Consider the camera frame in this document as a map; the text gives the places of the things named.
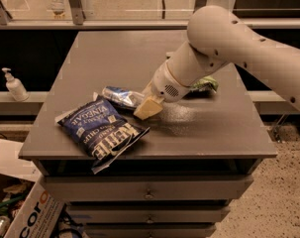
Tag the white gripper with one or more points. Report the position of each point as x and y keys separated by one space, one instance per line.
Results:
x=164 y=83

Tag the redbull can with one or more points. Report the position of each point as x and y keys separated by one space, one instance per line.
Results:
x=122 y=97

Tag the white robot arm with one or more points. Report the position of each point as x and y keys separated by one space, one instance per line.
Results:
x=215 y=38

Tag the blue Kettle chip bag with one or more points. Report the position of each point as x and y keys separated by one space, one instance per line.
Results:
x=100 y=131

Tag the green Kettle chip bag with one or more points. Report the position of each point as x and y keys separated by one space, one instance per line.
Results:
x=207 y=83

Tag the grey drawer cabinet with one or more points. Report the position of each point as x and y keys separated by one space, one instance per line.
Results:
x=178 y=180

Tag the white pump dispenser bottle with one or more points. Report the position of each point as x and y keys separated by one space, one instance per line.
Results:
x=15 y=86

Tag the white cardboard box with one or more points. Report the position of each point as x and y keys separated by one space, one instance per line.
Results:
x=27 y=210

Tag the metal railing shelf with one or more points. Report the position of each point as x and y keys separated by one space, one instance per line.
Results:
x=144 y=14

